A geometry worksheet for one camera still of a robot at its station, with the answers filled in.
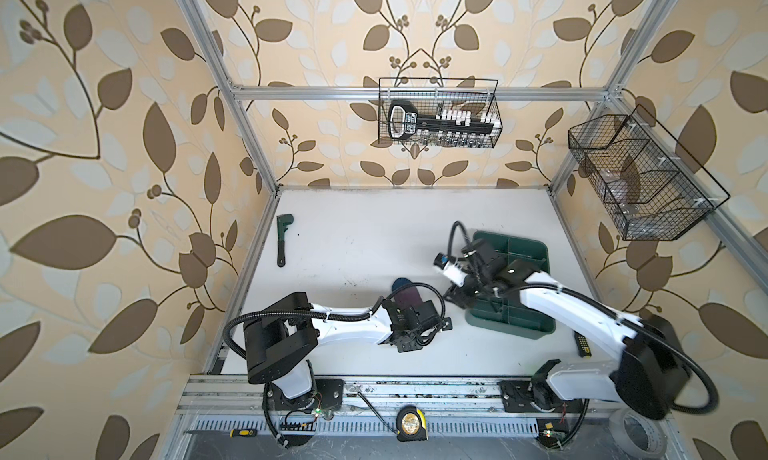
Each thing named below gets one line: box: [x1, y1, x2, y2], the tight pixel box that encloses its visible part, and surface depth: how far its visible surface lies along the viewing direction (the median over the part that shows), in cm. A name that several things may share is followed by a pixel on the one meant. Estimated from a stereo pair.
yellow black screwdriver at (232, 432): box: [183, 429, 258, 437], surface depth 71 cm
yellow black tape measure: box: [396, 405, 429, 442], surface depth 69 cm
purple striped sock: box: [391, 277, 424, 310], surface depth 93 cm
